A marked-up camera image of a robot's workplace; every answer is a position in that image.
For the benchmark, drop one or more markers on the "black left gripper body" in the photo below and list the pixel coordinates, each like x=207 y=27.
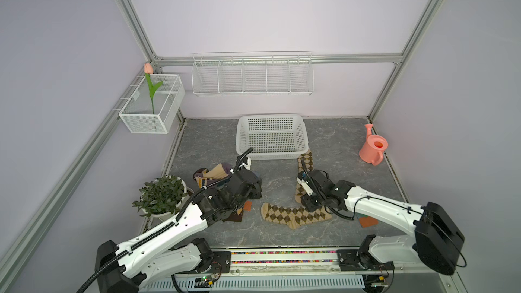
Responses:
x=254 y=193

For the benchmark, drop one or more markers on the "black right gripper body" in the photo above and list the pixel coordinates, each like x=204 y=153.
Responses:
x=311 y=202

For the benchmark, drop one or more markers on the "tan argyle sock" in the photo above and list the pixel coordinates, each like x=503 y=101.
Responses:
x=293 y=218
x=305 y=162

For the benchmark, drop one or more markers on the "dark brown argyle sock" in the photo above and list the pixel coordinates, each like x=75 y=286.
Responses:
x=235 y=216

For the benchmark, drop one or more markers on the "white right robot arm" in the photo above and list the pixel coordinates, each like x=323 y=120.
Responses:
x=429 y=235

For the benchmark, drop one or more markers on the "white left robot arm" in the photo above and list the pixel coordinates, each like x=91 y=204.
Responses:
x=132 y=264

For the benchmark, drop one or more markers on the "blue green orange sock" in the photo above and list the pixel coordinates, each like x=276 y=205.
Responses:
x=247 y=206

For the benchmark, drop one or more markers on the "beige purple striped sock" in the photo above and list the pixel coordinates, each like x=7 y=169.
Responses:
x=204 y=177

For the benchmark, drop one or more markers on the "white plastic perforated basket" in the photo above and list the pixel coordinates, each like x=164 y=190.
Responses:
x=272 y=137

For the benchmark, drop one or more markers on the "pink watering can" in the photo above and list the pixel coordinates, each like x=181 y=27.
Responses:
x=372 y=152

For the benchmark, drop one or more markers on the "green potted plant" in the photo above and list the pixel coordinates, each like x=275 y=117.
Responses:
x=162 y=197

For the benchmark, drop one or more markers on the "pink artificial tulip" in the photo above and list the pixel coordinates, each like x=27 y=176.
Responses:
x=152 y=87

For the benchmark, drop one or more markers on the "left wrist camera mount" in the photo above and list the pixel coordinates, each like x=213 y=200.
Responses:
x=245 y=163

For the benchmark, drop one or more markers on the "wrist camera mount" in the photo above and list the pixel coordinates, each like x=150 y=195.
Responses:
x=245 y=163
x=304 y=182

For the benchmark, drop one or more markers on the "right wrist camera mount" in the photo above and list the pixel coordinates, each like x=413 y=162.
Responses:
x=304 y=182

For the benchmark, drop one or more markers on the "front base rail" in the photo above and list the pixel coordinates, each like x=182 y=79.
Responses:
x=285 y=258

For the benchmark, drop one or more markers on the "white wire wall shelf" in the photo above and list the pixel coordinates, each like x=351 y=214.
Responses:
x=250 y=73

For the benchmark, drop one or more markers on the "white wire wall basket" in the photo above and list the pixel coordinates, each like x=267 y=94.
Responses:
x=136 y=112

